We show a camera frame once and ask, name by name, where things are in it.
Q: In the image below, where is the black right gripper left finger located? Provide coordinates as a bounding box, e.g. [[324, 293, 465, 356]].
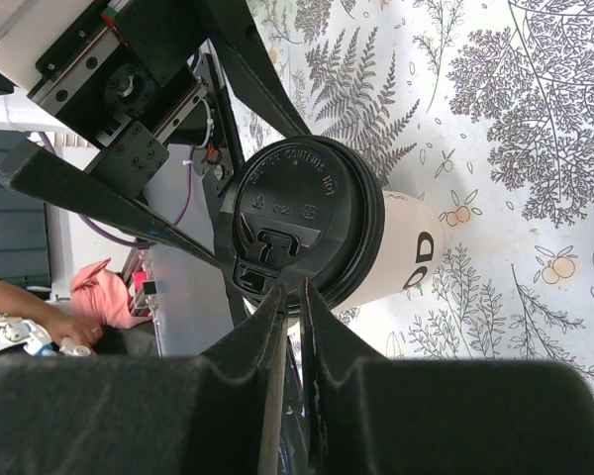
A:
[[0, 284, 287, 474]]

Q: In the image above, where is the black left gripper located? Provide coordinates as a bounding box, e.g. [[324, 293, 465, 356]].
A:
[[0, 0, 311, 267]]

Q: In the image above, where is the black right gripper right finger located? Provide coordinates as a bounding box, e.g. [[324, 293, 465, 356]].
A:
[[301, 282, 594, 474]]

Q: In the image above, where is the white paper coffee cup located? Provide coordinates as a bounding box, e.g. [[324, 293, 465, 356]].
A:
[[329, 191, 445, 313]]

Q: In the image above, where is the black plastic cup lid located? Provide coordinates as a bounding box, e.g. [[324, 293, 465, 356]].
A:
[[238, 136, 385, 314]]

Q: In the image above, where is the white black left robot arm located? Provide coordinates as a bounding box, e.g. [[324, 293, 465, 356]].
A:
[[0, 1, 309, 263]]

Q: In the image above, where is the pink cloth in background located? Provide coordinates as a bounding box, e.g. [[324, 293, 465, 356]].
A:
[[69, 258, 151, 330]]

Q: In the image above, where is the person hand in background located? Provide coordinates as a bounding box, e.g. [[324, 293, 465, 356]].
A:
[[0, 281, 103, 347]]

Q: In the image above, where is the floral patterned table mat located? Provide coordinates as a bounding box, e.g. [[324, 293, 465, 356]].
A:
[[249, 1, 594, 398]]

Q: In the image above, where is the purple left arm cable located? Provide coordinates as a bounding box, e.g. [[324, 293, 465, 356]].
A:
[[39, 131, 197, 248]]

